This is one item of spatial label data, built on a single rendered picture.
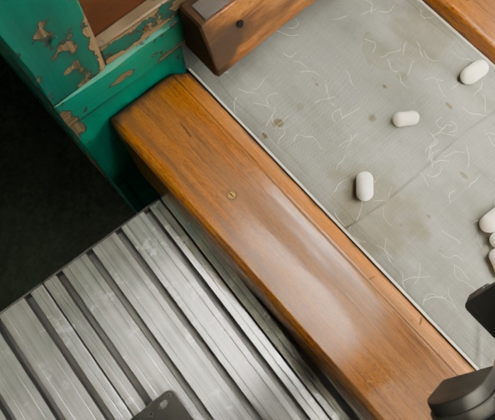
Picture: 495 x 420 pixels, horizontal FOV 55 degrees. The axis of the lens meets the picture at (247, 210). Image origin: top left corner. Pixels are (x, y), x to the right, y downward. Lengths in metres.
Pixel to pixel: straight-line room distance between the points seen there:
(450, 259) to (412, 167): 0.12
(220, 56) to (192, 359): 0.35
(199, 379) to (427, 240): 0.31
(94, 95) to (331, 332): 0.35
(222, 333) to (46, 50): 0.37
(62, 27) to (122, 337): 0.36
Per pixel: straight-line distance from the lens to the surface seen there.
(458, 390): 0.28
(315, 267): 0.52
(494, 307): 0.42
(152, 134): 0.57
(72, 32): 0.46
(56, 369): 0.64
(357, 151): 0.60
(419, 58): 0.68
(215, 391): 0.61
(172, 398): 0.60
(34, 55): 0.46
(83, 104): 0.54
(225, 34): 0.54
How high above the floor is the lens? 1.28
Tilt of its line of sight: 75 degrees down
